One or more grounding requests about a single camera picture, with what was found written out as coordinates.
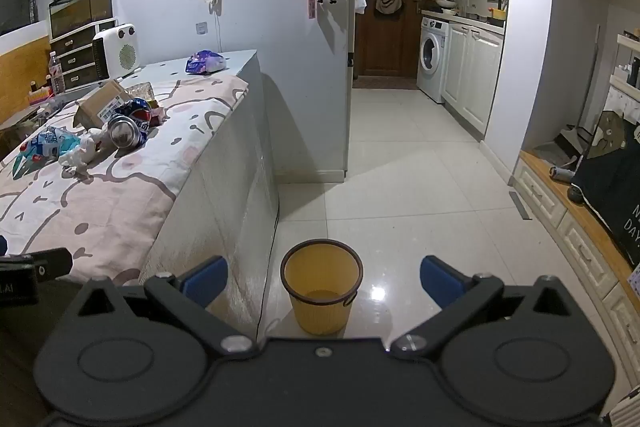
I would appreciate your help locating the white tissue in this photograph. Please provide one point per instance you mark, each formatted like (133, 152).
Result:
(80, 152)

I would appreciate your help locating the yellow plastic bin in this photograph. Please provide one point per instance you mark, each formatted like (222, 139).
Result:
(320, 312)

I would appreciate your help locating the white open shelf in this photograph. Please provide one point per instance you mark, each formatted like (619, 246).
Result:
(625, 97)

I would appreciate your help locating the crushed blue soda can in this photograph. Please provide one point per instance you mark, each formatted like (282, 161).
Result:
(125, 129)

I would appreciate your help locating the white fan heater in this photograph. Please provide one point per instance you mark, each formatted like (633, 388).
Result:
(120, 52)

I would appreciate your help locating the red snack wrapper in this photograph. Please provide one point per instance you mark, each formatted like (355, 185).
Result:
(157, 113)

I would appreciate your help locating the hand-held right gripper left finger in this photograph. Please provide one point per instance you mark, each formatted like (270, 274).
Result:
(205, 279)

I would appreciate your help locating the metal thermos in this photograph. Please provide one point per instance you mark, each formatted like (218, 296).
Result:
(562, 173)

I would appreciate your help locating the dustpan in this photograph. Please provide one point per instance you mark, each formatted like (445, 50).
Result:
(572, 142)

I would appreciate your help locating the cardboard box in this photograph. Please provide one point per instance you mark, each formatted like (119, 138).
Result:
(97, 104)

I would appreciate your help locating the drawer unit with glass tank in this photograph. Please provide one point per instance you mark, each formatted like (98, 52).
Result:
(75, 52)

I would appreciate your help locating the door mat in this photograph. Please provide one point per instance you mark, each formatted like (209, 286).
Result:
(385, 83)

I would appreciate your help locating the wall socket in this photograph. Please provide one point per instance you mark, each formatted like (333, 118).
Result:
(201, 28)

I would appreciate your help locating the white drawer bench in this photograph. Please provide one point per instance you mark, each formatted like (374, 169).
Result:
(575, 232)

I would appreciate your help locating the pink organizer tray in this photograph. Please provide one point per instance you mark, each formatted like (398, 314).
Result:
(40, 94)

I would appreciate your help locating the black printed cloth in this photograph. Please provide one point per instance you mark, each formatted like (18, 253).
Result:
(610, 187)

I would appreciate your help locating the yellow container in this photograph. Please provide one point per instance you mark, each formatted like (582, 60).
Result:
(498, 14)

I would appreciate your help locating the purple snack bag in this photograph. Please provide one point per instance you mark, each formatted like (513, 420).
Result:
(205, 62)

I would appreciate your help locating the broom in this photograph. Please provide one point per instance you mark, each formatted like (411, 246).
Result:
(590, 77)

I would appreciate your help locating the wok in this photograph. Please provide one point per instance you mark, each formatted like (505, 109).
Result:
(442, 2)

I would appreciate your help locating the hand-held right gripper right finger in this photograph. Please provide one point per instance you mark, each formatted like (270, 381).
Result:
(440, 279)

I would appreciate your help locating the small labelled water bottle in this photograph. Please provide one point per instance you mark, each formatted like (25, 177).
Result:
(56, 74)

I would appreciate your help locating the pink hanging tag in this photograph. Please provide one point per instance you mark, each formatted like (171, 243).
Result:
(311, 8)

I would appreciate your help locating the blue plastic packet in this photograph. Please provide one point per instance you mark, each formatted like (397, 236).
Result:
(45, 144)

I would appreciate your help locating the white lower kitchen cabinets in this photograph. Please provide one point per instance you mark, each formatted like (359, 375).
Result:
(472, 72)

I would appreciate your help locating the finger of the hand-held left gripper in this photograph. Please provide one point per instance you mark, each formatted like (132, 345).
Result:
(52, 264)

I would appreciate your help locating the white washing machine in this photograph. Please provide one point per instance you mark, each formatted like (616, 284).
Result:
(432, 57)

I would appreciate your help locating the glass tank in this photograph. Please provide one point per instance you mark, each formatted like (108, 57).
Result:
(80, 9)

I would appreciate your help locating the grey table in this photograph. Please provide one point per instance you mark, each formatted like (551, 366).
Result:
(225, 187)

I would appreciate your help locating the dark bottle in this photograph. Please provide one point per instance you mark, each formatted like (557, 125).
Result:
(33, 7)

